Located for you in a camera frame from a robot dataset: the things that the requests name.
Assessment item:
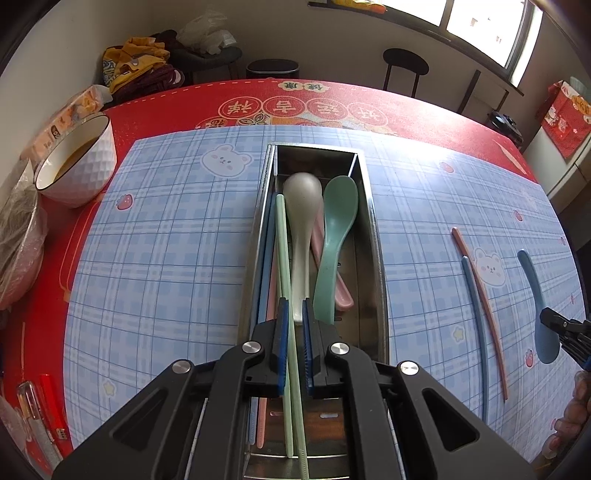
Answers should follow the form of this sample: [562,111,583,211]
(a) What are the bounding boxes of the red printed tablecloth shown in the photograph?
[0,78,541,462]

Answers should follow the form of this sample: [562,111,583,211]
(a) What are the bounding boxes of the bowl wrapped in plastic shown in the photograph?
[0,161,49,311]

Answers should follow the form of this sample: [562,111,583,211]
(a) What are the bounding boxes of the white textured bowl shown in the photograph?
[34,112,116,209]

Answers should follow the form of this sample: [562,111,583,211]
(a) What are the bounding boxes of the white spoon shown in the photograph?
[282,172,324,325]

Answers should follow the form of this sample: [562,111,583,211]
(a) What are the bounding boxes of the black round stool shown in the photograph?
[382,48,430,98]

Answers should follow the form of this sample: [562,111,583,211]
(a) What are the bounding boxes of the window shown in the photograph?
[308,0,546,85]

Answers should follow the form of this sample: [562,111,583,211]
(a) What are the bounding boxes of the blue chopstick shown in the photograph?
[249,196,274,446]
[461,257,489,422]

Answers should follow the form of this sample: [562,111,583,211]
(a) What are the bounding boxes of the stainless steel utensil tray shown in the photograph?
[244,143,392,480]

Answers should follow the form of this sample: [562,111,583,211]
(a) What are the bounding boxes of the pink chopstick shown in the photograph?
[451,226,509,401]
[255,258,279,448]

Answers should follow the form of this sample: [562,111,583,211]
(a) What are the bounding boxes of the blue plaid table mat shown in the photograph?
[62,124,583,462]

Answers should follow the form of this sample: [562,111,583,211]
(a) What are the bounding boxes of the black device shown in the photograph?
[486,111,525,149]

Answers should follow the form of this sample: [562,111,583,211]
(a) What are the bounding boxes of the red printed bag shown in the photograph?
[541,80,591,160]

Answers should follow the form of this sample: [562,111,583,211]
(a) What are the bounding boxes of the dark chair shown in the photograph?
[170,45,243,85]

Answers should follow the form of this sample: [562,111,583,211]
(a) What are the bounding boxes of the pile of clothes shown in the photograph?
[102,30,185,105]

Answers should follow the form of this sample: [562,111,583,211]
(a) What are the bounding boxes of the green spoon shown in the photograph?
[312,175,360,322]

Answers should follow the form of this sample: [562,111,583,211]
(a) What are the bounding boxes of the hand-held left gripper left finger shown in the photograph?
[53,298,291,480]

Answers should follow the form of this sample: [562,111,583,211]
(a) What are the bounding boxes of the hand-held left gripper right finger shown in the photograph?
[301,298,539,480]

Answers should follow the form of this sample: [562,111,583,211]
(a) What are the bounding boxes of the clear plastic bag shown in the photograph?
[177,11,237,57]

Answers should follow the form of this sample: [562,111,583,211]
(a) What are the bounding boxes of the orange snack packet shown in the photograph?
[29,85,112,163]

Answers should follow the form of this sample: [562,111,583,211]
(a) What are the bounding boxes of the black trash can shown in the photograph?
[246,58,301,80]

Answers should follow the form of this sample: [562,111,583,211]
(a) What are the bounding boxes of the person's right hand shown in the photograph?
[547,371,591,463]

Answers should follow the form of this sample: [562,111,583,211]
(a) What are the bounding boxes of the pink spoon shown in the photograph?
[310,226,355,311]

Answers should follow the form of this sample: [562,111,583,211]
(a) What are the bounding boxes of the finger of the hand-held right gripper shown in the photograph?
[539,307,591,343]
[556,331,591,371]

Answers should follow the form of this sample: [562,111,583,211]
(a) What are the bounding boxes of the blue spoon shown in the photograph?
[516,249,562,364]

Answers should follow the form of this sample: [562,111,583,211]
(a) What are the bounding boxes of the white cabinet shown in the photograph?
[524,133,591,214]

